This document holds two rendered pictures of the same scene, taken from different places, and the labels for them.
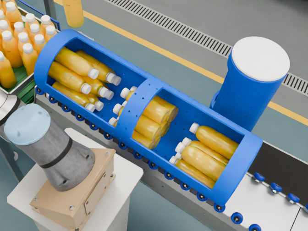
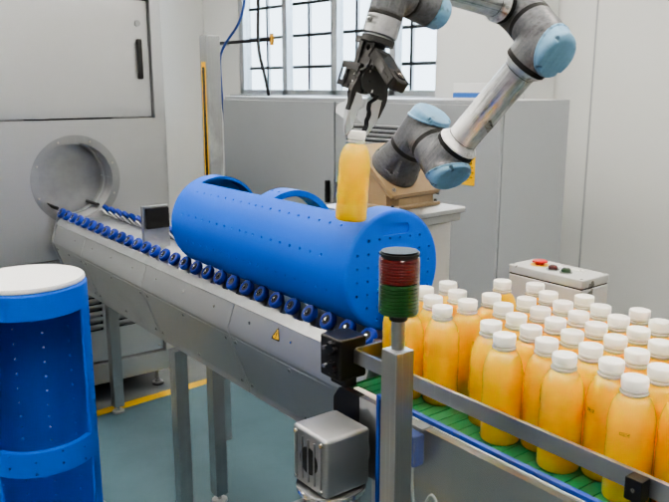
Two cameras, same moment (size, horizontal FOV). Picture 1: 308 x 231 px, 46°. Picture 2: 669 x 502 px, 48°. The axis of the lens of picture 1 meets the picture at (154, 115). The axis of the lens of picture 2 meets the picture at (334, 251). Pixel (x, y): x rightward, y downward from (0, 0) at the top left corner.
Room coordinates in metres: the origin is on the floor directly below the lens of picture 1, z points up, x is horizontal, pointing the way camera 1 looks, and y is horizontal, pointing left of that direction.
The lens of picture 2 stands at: (2.52, 1.08, 1.51)
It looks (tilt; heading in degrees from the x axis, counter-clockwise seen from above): 12 degrees down; 207
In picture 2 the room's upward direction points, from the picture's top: straight up
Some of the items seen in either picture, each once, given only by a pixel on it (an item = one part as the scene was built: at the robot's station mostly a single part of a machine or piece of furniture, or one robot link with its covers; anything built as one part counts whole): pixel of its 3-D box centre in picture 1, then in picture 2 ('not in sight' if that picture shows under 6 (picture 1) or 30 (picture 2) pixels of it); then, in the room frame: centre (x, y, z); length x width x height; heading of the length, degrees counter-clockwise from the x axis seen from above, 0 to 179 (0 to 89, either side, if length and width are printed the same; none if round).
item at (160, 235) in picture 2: not in sight; (156, 226); (0.40, -0.74, 1.00); 0.10 x 0.04 x 0.15; 154
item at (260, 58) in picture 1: (260, 57); (27, 278); (1.23, -0.45, 1.03); 0.28 x 0.28 x 0.01
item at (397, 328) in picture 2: not in sight; (398, 300); (1.47, 0.65, 1.18); 0.06 x 0.06 x 0.16
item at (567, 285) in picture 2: not in sight; (556, 289); (0.80, 0.77, 1.05); 0.20 x 0.10 x 0.10; 64
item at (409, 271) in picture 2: not in sight; (399, 269); (1.47, 0.65, 1.23); 0.06 x 0.06 x 0.04
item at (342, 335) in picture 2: not in sight; (344, 357); (1.17, 0.42, 0.95); 0.10 x 0.07 x 0.10; 154
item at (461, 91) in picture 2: not in sight; (482, 91); (-0.98, 0.06, 1.48); 0.24 x 0.12 x 0.08; 76
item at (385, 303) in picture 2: not in sight; (398, 297); (1.47, 0.65, 1.18); 0.06 x 0.06 x 0.05
